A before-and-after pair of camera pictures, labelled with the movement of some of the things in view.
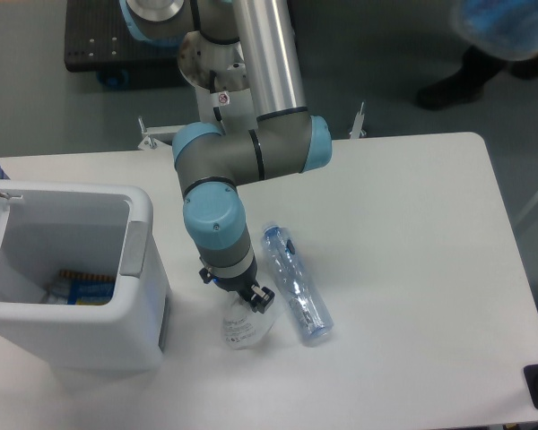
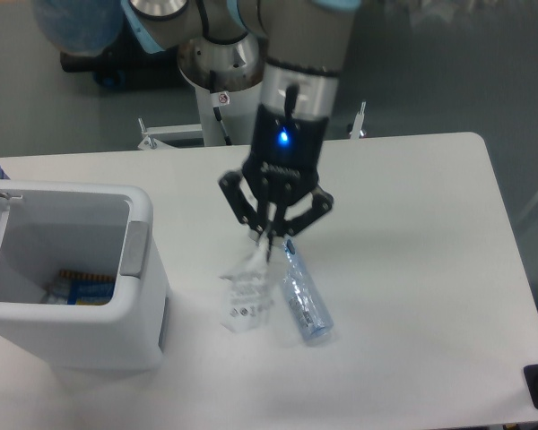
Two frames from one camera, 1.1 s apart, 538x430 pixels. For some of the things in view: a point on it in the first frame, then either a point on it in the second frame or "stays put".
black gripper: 263,298 → 284,154
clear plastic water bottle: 309,309 stays put
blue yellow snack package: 76,288 stays put
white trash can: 32,231 stays put
